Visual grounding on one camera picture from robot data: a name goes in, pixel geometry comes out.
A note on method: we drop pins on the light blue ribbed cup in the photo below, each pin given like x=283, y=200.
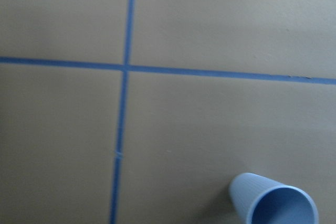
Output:
x=258, y=199

